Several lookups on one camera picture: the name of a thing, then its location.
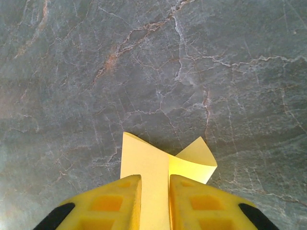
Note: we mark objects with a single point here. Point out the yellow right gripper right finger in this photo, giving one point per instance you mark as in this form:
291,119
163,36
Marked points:
206,206

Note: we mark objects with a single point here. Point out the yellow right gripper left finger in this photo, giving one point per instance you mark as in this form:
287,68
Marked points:
105,206

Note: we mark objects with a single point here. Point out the yellow square paper sheet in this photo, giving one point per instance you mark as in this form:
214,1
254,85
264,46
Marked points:
153,172

